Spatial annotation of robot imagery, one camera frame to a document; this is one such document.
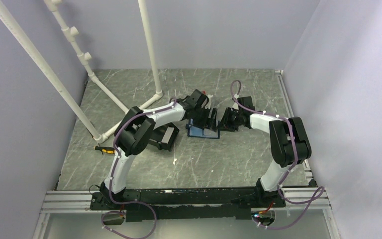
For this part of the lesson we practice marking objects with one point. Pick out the aluminium extrusion rail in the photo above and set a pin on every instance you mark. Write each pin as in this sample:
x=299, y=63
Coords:
x=80, y=201

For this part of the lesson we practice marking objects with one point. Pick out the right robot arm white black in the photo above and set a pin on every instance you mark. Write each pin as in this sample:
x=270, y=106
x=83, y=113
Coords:
x=288, y=139

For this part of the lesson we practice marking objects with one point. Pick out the yellow black screwdriver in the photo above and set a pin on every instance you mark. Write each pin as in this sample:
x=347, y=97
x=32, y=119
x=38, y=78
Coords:
x=102, y=149

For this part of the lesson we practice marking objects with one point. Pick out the blue leather card holder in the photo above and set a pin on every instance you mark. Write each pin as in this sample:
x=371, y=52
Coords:
x=193, y=131

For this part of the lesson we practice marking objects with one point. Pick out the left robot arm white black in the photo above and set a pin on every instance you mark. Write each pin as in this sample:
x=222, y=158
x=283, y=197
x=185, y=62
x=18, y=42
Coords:
x=134, y=134

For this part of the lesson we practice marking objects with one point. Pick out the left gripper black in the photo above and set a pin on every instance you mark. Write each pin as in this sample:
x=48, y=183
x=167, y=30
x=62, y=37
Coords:
x=205, y=124

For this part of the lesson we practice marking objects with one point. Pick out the white PVC pipe frame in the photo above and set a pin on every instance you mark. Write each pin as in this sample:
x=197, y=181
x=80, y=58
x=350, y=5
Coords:
x=70, y=34

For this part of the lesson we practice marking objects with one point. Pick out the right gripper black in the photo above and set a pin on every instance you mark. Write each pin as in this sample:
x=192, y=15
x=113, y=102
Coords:
x=225, y=125

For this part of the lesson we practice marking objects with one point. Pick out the black card tray box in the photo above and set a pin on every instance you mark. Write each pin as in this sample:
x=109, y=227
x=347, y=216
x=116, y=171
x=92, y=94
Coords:
x=164, y=137

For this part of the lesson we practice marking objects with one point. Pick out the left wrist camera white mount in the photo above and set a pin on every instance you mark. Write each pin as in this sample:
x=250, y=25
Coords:
x=208, y=102

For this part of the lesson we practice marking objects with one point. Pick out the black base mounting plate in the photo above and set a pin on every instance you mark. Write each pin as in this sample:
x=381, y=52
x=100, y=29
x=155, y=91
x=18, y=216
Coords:
x=197, y=203

